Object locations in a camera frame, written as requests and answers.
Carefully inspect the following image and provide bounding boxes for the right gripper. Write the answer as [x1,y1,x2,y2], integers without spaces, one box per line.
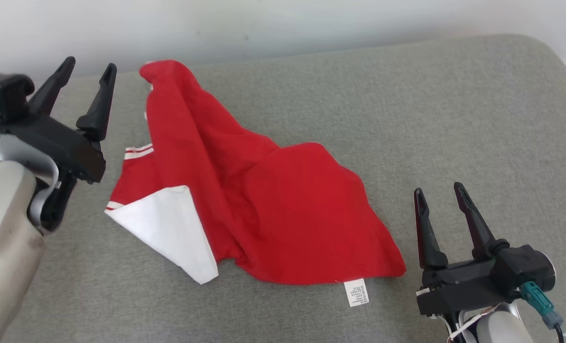
[414,182,518,317]

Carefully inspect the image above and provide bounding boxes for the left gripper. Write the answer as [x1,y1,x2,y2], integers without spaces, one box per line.
[0,56,118,232]

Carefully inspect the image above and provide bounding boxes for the red t-shirt white sleeves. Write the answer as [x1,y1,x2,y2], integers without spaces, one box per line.
[104,60,406,308]

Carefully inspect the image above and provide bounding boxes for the grey flat ribbon cable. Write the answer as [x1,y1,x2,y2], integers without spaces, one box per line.
[0,135,61,227]

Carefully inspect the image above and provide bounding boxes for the thin white red wires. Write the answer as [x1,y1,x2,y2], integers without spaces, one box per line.
[439,305,498,343]

